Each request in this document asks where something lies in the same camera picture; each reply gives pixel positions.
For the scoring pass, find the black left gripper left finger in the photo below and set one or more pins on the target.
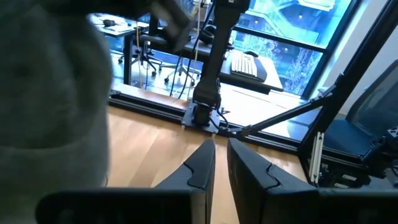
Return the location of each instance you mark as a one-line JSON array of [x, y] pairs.
[[202, 168]]

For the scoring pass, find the black computer mouse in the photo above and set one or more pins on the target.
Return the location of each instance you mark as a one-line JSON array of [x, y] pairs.
[[251, 53]]

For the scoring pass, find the small black desk object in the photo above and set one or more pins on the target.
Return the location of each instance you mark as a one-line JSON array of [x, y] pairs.
[[109, 22]]

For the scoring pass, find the black desk with keyboard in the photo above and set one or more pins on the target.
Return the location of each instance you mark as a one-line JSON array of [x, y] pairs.
[[248, 79]]

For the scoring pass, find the grey office chair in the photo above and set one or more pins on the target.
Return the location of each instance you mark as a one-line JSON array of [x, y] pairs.
[[141, 57]]

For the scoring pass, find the black diagonal frame strut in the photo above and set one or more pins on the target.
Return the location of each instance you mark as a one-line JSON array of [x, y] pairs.
[[280, 116]]

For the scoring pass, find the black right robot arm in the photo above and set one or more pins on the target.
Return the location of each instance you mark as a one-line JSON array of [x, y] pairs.
[[217, 62]]

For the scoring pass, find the blue mesh office chair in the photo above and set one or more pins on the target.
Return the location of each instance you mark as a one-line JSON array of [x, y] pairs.
[[363, 124]]

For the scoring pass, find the white keyboard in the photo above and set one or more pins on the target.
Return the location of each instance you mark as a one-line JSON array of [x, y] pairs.
[[244, 64]]

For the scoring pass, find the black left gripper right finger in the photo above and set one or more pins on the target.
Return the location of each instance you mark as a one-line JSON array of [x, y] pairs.
[[252, 186]]

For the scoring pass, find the grey-green knit hat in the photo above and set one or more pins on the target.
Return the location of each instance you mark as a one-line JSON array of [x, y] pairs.
[[53, 109]]

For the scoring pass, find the black frame post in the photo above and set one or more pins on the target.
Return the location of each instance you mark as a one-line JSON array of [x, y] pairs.
[[351, 77]]

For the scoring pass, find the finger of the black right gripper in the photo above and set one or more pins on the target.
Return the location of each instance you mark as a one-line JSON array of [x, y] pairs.
[[93, 5]]

